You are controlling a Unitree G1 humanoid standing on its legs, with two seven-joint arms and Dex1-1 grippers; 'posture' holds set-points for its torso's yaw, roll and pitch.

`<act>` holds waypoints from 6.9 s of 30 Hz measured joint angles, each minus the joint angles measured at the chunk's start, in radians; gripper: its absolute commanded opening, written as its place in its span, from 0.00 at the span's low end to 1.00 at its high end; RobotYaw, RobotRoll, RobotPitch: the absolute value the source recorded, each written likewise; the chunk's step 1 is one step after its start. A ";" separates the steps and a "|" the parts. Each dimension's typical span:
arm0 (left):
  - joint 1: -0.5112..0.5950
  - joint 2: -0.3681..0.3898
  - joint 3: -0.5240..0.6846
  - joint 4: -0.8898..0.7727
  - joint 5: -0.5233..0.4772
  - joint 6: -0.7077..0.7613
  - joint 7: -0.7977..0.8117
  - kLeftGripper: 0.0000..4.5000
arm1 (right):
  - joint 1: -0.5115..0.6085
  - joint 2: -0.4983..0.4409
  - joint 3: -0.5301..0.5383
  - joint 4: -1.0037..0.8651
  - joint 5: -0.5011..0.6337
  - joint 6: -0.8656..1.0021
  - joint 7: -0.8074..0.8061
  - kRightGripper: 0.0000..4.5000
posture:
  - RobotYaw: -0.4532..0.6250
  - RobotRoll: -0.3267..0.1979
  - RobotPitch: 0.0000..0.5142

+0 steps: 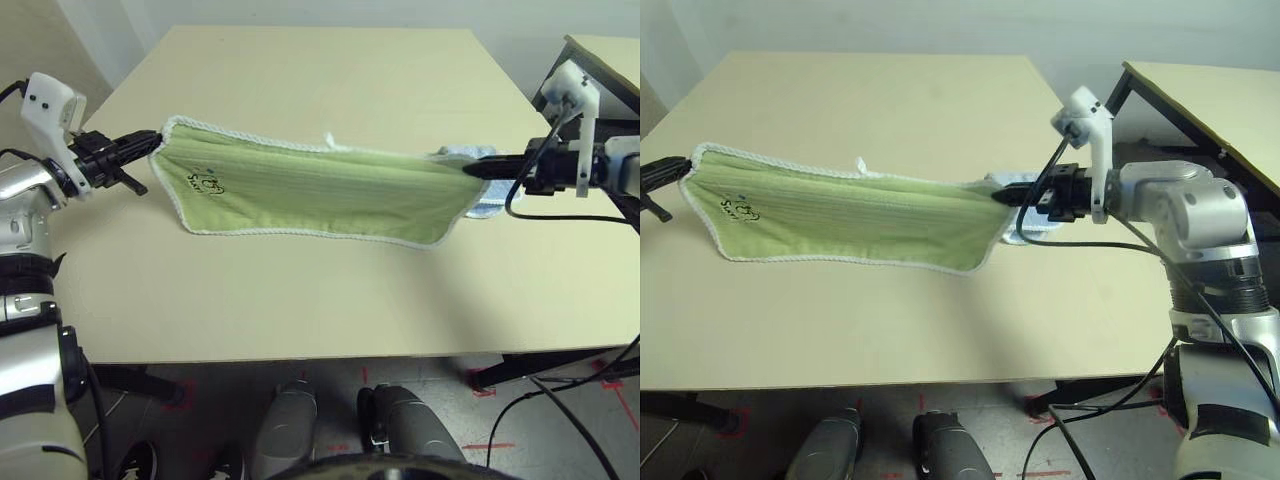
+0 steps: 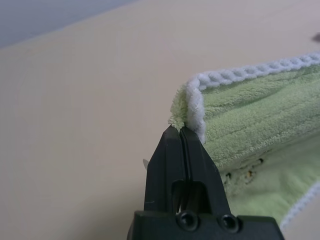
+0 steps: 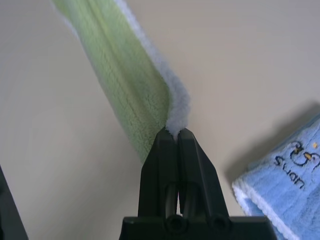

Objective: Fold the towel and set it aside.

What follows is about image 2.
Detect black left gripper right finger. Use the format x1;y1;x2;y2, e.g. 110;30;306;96
181;127;230;216

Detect green towel with white trim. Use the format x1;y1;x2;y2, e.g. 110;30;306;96
142;51;320;230

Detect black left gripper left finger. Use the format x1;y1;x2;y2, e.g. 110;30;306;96
144;124;187;216

